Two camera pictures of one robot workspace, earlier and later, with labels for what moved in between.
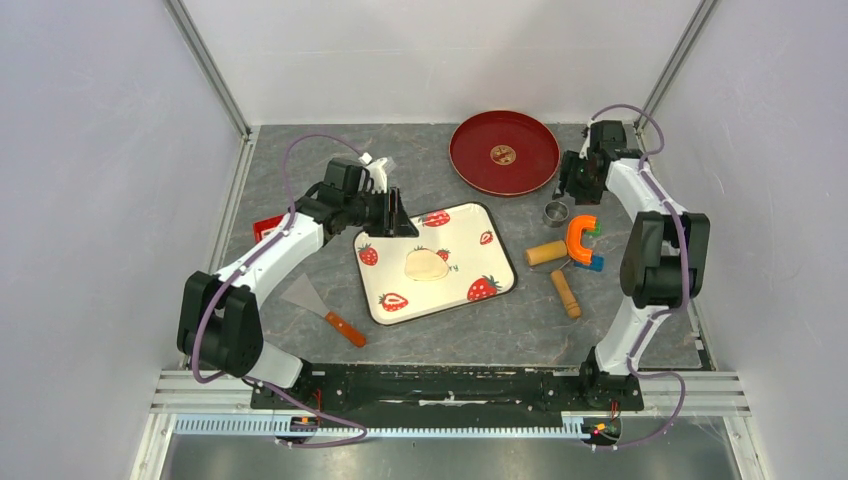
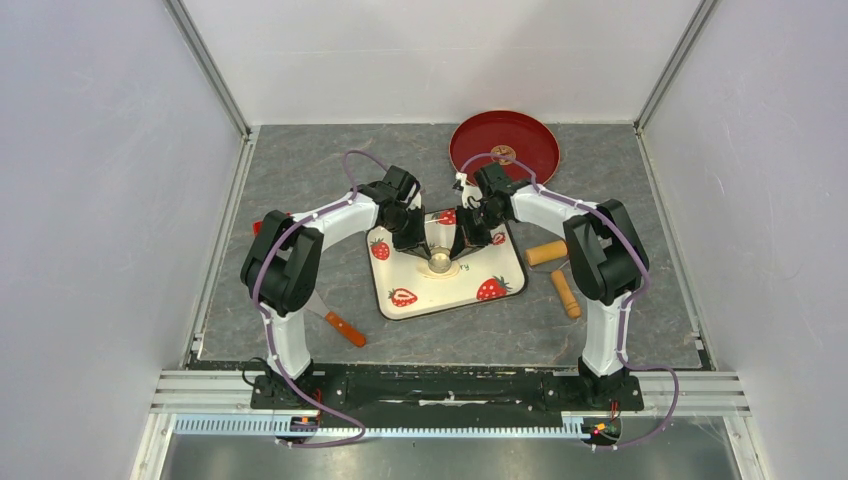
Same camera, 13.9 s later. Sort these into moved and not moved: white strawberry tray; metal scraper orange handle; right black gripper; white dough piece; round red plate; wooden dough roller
Moved: white dough piece; right black gripper
Not moved: round red plate; metal scraper orange handle; wooden dough roller; white strawberry tray
